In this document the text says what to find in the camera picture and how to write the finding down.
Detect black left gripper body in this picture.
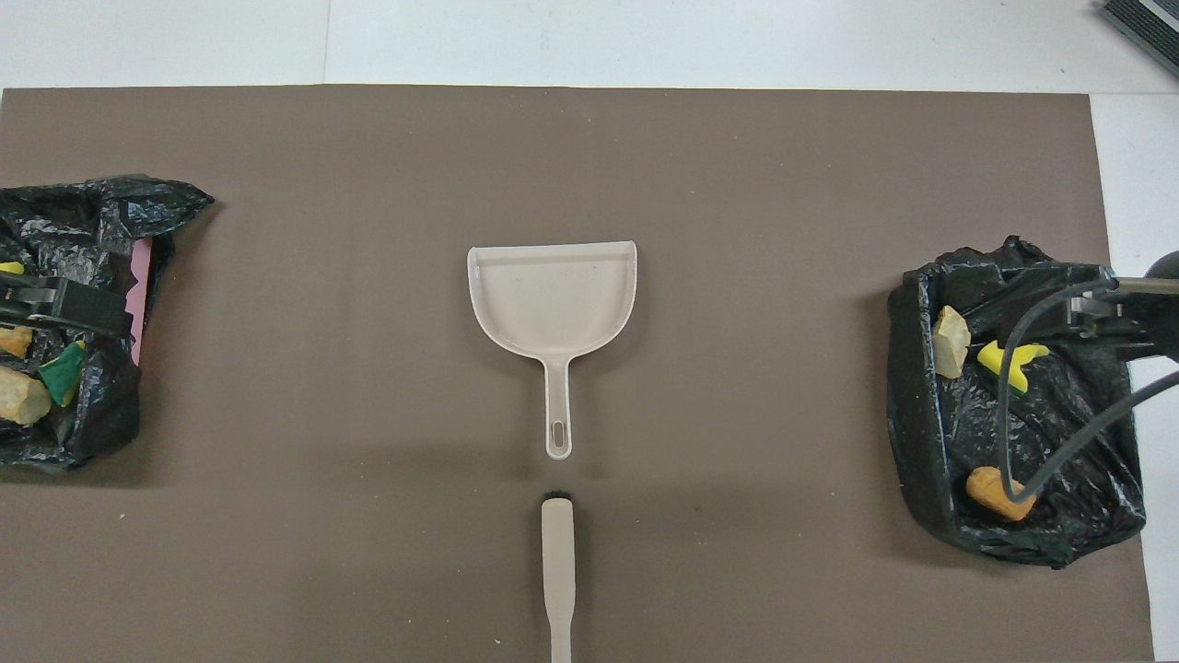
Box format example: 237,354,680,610
0,272,58,331

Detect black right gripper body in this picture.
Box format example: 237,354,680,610
1128,250,1179,362

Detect brown bread roll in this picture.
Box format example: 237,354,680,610
965,466,1038,523

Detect beige plastic dustpan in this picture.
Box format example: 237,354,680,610
467,240,638,460

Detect beige brush black bristles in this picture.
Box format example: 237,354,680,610
541,492,577,663

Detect black bag lined pink bin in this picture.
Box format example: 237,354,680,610
0,175,216,471

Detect dark ribbed panel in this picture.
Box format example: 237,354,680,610
1098,0,1179,79

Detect brown table mat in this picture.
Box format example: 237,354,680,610
0,85,1157,663

